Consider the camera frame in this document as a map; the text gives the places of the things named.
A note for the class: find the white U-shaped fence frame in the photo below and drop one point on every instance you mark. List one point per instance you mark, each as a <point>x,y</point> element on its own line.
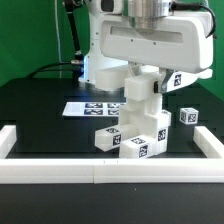
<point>159,170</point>

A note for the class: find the black camera stand pole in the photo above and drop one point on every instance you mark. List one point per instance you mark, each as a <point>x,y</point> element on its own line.
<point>70,6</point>

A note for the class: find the white marker sheet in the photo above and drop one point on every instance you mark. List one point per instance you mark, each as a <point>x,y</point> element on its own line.
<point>91,109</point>

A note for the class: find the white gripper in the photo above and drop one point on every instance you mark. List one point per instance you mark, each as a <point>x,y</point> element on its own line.
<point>179,42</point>

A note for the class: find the white chair seat plate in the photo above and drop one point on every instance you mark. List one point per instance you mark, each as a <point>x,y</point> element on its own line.
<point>146,118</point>

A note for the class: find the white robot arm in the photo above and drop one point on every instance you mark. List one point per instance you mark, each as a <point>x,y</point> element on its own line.
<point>140,14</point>

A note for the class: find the white chair back frame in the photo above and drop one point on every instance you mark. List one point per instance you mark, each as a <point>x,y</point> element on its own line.
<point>141,87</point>

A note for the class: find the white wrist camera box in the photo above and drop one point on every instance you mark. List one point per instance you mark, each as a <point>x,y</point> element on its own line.
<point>108,6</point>

